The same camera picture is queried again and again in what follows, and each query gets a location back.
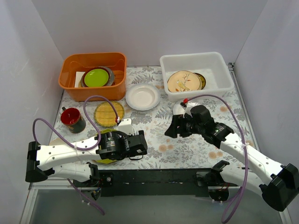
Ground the green dotted scalloped plate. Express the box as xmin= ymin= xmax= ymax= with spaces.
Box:
xmin=95 ymin=129 xmax=116 ymax=164

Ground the cream plate with bird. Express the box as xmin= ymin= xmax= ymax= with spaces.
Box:
xmin=167 ymin=70 xmax=202 ymax=92

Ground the white deep plate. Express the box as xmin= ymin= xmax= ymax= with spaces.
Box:
xmin=173 ymin=100 xmax=201 ymax=116
xmin=125 ymin=83 xmax=161 ymax=111

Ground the yellow black patterned plate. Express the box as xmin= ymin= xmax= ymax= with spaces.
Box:
xmin=194 ymin=72 xmax=206 ymax=90

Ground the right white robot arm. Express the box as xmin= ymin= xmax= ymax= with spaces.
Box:
xmin=164 ymin=105 xmax=299 ymax=211

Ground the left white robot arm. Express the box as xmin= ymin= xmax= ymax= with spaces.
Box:
xmin=25 ymin=131 xmax=148 ymax=187

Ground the white plastic bin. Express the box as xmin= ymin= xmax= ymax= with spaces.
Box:
xmin=160 ymin=52 xmax=235 ymax=102

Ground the stack of dark plates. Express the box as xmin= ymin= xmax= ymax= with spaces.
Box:
xmin=81 ymin=66 xmax=115 ymax=87

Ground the orange plastic bin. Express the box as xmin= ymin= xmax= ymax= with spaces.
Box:
xmin=58 ymin=52 xmax=127 ymax=102

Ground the white card in bin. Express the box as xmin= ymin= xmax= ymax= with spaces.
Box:
xmin=74 ymin=71 xmax=85 ymax=88

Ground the floral table cloth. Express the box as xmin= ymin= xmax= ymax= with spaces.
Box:
xmin=44 ymin=66 xmax=262 ymax=170

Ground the round bamboo mat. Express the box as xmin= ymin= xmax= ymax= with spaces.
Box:
xmin=94 ymin=101 xmax=125 ymax=127

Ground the black mug red inside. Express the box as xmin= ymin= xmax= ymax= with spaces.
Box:
xmin=60 ymin=107 xmax=86 ymax=134

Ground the small cream dish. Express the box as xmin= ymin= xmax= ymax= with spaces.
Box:
xmin=49 ymin=138 xmax=65 ymax=146

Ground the lime green round plate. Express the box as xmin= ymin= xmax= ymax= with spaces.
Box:
xmin=83 ymin=69 xmax=109 ymax=87

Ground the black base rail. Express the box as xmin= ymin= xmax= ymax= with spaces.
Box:
xmin=72 ymin=168 xmax=236 ymax=196

